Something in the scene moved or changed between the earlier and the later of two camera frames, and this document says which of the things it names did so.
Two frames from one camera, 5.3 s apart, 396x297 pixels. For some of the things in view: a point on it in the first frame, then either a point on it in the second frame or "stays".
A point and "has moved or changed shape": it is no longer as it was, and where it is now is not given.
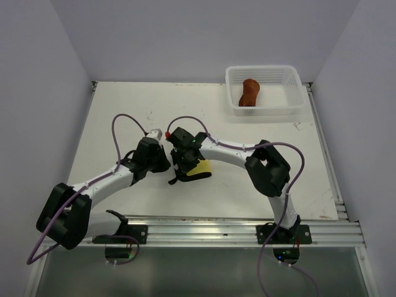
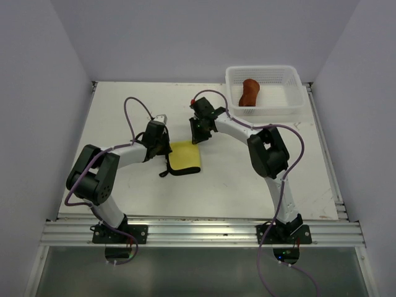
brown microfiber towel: x=250 y=90 stays
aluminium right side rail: x=330 y=168 stays
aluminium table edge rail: x=234 y=233 stays
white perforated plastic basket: x=280 y=93 stays
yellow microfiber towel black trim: x=205 y=166 has moved or changed shape
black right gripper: x=185 y=167 to x=198 y=137
